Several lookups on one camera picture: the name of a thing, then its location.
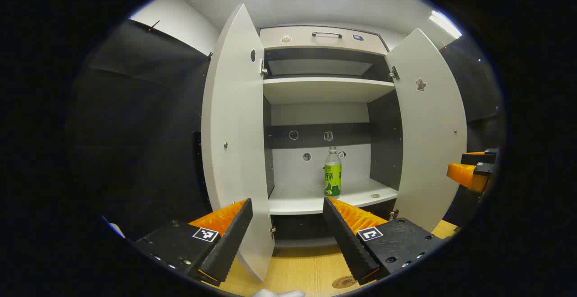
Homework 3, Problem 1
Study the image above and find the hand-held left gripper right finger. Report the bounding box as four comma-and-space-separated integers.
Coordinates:
322, 196, 444, 286

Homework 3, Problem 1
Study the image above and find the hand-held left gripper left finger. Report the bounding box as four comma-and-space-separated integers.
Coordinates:
135, 198, 254, 287

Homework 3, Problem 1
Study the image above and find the round brown coaster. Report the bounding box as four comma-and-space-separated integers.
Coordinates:
332, 276, 359, 289

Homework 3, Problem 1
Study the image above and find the grey cabinet door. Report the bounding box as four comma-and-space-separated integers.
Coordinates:
385, 28, 468, 233
201, 3, 275, 283

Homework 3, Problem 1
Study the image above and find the green label bottle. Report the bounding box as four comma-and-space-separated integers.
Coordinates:
324, 146, 342, 198

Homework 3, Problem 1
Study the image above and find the grey cabinet shelf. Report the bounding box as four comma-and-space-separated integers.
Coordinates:
263, 77, 396, 105
268, 178, 398, 215

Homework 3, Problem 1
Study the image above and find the cabinet top flap panel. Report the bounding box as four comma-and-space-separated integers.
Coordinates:
259, 26, 389, 55

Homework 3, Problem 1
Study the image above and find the white paper sheet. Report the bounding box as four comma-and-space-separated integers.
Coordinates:
101, 216, 126, 239

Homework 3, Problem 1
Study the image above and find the small ceiling light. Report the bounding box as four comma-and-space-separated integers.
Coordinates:
429, 10, 463, 39

